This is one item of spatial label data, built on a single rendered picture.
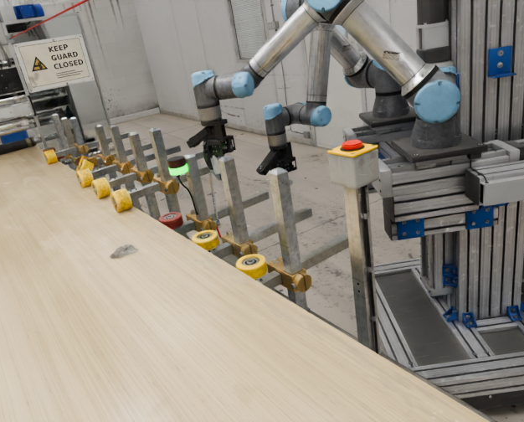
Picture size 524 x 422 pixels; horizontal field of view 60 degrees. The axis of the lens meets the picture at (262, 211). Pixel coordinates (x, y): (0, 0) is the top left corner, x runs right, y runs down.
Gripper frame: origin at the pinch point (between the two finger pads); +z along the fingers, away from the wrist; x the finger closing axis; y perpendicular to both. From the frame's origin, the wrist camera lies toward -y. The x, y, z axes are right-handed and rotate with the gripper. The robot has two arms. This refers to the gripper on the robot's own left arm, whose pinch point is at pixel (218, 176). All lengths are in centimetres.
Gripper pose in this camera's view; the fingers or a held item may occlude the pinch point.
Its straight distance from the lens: 159.1
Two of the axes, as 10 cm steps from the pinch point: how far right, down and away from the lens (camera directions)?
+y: 8.2, 0.9, -5.7
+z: 1.6, 9.1, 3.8
